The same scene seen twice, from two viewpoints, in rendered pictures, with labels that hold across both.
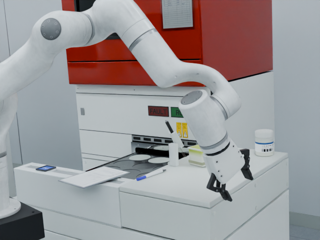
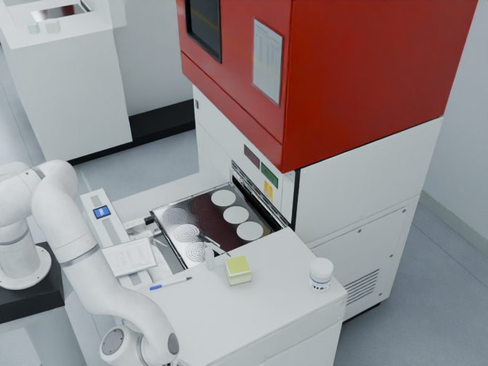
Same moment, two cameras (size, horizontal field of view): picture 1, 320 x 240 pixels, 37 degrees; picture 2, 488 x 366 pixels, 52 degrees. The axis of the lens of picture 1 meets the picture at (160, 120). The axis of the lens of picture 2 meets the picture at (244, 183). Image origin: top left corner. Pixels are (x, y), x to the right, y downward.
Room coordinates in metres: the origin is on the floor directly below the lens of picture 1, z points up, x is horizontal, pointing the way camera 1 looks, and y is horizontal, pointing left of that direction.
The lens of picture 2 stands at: (0.76, -0.60, 2.26)
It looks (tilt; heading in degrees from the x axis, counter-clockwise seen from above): 40 degrees down; 24
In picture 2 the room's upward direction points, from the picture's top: straight up
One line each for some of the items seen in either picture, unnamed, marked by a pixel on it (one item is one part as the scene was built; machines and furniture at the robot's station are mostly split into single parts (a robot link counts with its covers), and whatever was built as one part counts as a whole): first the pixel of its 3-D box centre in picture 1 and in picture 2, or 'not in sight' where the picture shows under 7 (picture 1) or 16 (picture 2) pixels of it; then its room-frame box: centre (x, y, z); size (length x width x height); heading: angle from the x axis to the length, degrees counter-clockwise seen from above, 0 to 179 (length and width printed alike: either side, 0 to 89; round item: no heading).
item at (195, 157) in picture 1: (201, 155); (237, 271); (1.71, -0.15, 1.00); 0.07 x 0.07 x 0.07; 40
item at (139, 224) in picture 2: not in sight; (134, 225); (1.83, 0.35, 0.89); 0.08 x 0.03 x 0.03; 144
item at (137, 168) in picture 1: (144, 166); (211, 224); (1.96, 0.08, 0.90); 0.34 x 0.34 x 0.01; 54
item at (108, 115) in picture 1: (139, 125); (238, 155); (2.26, 0.10, 1.02); 0.82 x 0.03 x 0.40; 54
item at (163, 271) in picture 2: not in sight; (149, 257); (1.74, 0.22, 0.87); 0.36 x 0.08 x 0.03; 54
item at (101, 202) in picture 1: (71, 191); (116, 247); (1.71, 0.35, 0.89); 0.55 x 0.09 x 0.14; 54
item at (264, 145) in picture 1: (264, 142); (320, 275); (1.79, -0.40, 1.01); 0.07 x 0.07 x 0.10
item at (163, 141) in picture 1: (168, 141); (258, 191); (2.14, -0.04, 0.96); 0.44 x 0.01 x 0.02; 54
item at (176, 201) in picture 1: (212, 186); (238, 306); (1.65, -0.17, 0.89); 0.62 x 0.35 x 0.14; 144
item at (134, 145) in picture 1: (169, 155); (256, 203); (2.14, -0.03, 0.89); 0.44 x 0.02 x 0.10; 54
